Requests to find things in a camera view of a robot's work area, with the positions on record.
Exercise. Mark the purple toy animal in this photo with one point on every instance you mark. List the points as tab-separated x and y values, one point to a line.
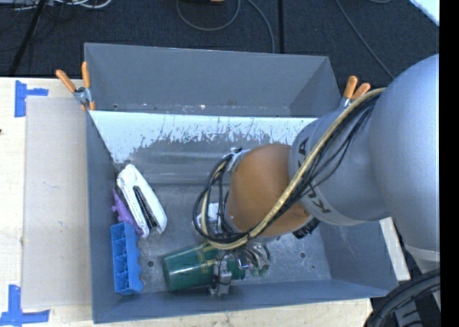
122	211

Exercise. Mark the small white object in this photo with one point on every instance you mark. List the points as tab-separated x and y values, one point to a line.
214	212

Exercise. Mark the blue ribbed plastic tray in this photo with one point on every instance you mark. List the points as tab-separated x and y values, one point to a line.
123	257

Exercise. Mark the black cylinder on white bracket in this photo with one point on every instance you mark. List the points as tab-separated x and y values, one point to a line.
305	229

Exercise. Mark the dark green can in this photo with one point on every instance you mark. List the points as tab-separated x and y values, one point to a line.
186	266

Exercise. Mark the pale cardboard board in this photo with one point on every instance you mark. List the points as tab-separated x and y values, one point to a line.
54	193

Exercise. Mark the grey metal bin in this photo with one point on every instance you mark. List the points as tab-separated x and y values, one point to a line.
201	78

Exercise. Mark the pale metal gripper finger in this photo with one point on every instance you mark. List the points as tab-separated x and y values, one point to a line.
215	282
225	278

